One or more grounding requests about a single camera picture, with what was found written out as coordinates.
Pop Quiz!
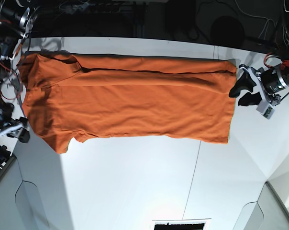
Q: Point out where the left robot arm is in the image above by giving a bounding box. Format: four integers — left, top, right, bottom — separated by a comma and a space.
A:
235, 0, 289, 104

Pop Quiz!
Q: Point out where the black slot panel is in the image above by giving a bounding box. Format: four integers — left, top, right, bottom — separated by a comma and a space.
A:
150, 218, 211, 230

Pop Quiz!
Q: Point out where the black round stool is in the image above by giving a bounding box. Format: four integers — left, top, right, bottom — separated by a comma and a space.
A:
210, 16, 245, 48

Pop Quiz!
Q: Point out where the white cable loop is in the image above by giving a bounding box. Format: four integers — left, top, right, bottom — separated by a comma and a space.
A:
235, 0, 281, 41

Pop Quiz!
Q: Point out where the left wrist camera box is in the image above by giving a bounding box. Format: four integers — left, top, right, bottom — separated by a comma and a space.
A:
256, 100, 275, 119

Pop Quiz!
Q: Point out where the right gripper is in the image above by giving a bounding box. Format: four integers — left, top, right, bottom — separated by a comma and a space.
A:
0, 105, 30, 143

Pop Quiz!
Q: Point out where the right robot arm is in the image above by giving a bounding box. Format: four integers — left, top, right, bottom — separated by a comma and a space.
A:
0, 0, 38, 143

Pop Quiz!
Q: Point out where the orange t-shirt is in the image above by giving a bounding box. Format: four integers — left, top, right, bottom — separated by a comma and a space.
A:
18, 51, 237, 154

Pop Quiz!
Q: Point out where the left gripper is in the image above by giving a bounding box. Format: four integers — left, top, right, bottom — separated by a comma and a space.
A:
229, 64, 289, 106

